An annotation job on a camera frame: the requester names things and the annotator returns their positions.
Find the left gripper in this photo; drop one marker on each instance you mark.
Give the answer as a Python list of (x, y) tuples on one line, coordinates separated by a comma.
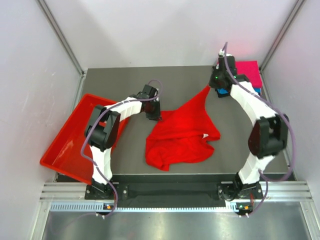
[(156, 116)]

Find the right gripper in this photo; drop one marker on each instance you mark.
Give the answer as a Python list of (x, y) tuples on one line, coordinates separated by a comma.
[(215, 70)]

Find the red t-shirt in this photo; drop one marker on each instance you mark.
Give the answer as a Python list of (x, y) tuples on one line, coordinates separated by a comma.
[(182, 135)]

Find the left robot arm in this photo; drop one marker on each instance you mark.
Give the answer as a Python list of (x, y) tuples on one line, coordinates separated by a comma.
[(102, 131)]

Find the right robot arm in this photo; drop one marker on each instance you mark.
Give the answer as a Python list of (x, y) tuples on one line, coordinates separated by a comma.
[(269, 133)]

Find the blue folded t-shirt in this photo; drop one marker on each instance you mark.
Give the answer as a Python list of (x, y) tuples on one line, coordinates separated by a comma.
[(222, 90)]

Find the black folded t-shirt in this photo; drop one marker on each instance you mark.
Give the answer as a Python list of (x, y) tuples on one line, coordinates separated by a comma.
[(223, 95)]

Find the pink folded t-shirt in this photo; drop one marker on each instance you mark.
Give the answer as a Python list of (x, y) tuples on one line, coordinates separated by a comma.
[(251, 70)]

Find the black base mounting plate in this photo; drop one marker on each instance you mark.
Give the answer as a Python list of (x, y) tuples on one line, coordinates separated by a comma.
[(212, 186)]

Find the red plastic bin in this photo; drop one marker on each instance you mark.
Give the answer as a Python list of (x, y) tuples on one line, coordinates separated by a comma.
[(64, 153)]

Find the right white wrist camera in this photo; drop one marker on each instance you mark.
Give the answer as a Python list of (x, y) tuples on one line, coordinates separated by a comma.
[(221, 60)]

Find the right aluminium frame post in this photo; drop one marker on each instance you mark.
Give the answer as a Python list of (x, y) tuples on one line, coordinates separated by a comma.
[(293, 13)]

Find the aluminium frame post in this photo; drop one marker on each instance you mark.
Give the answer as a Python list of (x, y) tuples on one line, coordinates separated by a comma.
[(60, 35), (293, 13)]

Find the left aluminium frame post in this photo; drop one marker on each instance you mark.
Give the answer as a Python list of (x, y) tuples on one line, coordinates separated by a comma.
[(60, 35)]

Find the aluminium front rail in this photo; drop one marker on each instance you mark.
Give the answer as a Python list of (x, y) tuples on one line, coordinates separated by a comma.
[(70, 197)]

